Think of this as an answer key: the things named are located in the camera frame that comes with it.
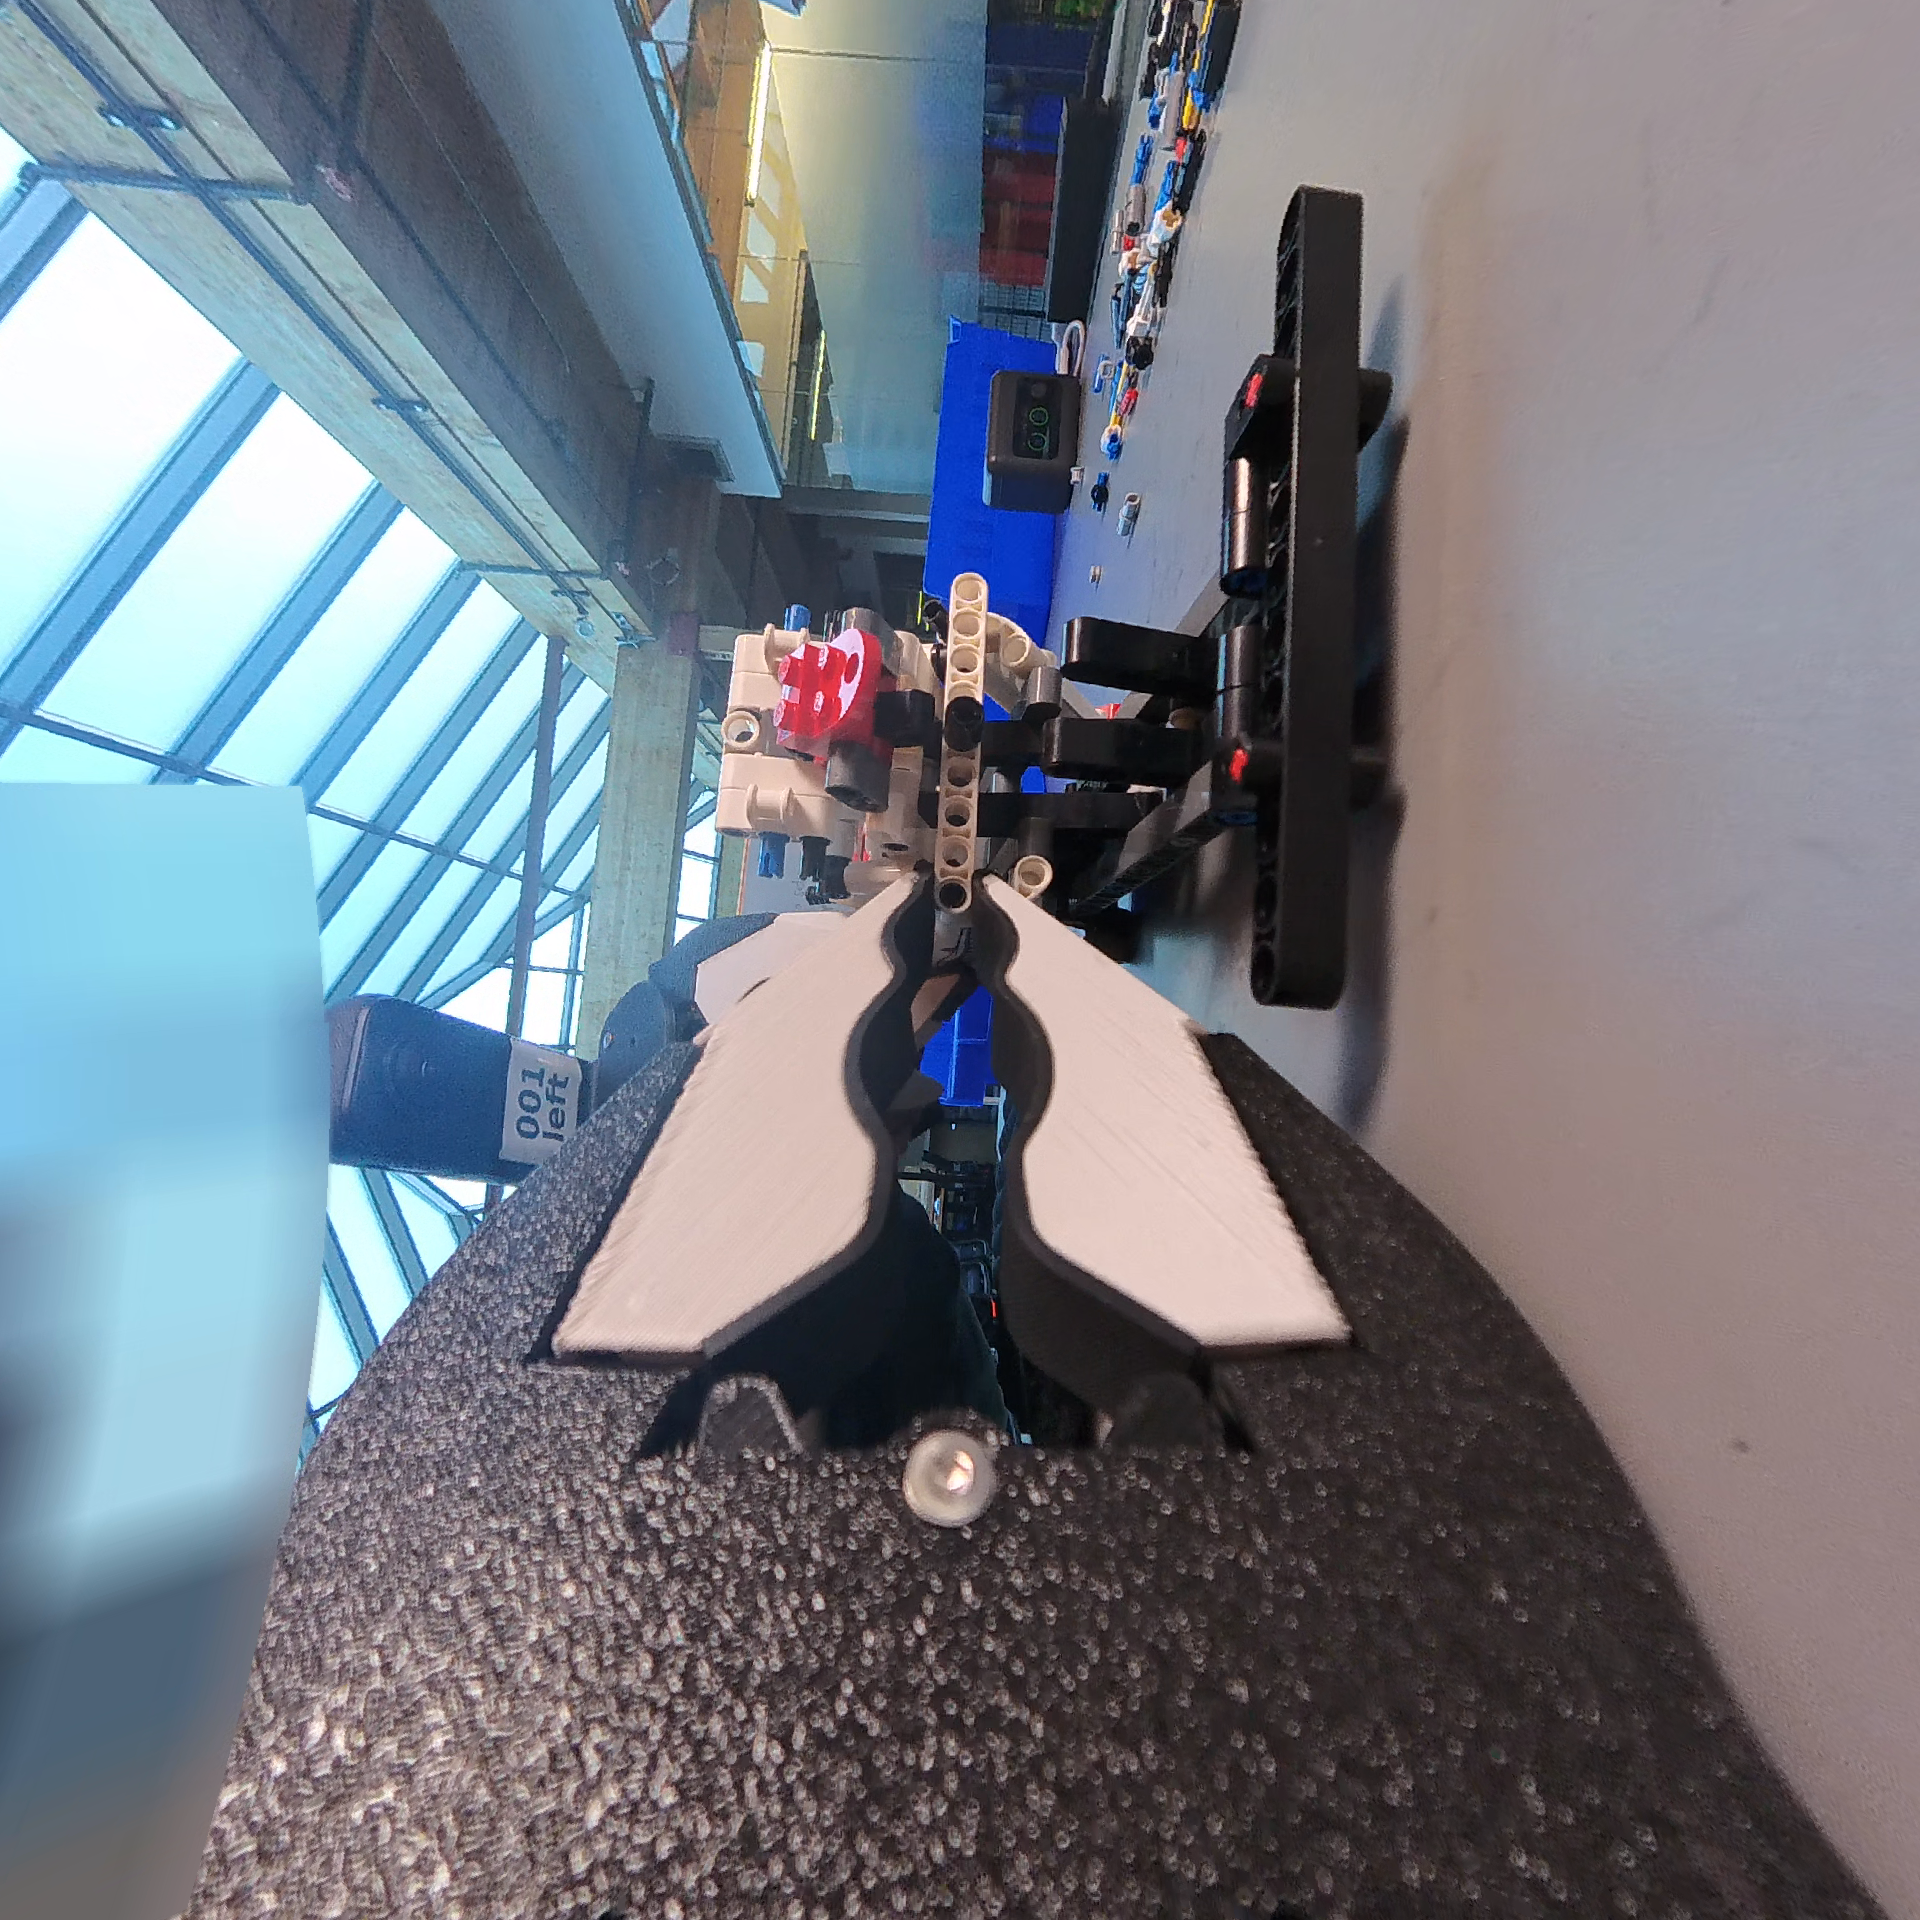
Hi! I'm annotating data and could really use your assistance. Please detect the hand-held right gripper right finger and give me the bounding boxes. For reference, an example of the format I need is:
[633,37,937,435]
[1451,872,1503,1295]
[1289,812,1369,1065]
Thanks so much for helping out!
[976,888,1352,1352]

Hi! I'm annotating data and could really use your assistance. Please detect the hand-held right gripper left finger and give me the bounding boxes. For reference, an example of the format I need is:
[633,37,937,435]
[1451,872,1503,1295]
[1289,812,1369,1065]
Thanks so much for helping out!
[555,888,927,1355]

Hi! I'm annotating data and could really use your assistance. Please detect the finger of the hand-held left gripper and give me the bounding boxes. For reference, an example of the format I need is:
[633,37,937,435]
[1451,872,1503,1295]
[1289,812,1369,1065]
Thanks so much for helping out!
[688,912,886,1036]

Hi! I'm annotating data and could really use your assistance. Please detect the white holed beam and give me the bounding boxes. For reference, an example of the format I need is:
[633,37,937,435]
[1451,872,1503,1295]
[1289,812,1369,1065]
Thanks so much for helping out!
[924,586,998,941]

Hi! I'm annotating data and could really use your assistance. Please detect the brick-built truck model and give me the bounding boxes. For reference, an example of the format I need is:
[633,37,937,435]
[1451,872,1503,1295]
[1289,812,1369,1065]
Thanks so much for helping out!
[713,187,1395,1010]

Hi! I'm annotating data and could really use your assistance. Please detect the pile of small brick pieces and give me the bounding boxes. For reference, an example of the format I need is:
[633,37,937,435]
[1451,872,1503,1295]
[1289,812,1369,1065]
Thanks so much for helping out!
[1091,0,1239,542]

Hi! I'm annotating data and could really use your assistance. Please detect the concrete column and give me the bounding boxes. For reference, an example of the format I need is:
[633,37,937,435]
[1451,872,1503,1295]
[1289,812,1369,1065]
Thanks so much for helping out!
[576,721,709,1045]

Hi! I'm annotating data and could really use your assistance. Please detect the large glass windows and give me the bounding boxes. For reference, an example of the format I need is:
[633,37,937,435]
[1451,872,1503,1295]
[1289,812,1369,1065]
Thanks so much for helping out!
[0,151,722,1413]

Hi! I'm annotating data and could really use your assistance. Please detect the small black device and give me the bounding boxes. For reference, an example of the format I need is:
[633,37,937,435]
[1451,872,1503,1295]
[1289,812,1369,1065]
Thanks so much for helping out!
[981,359,1086,511]

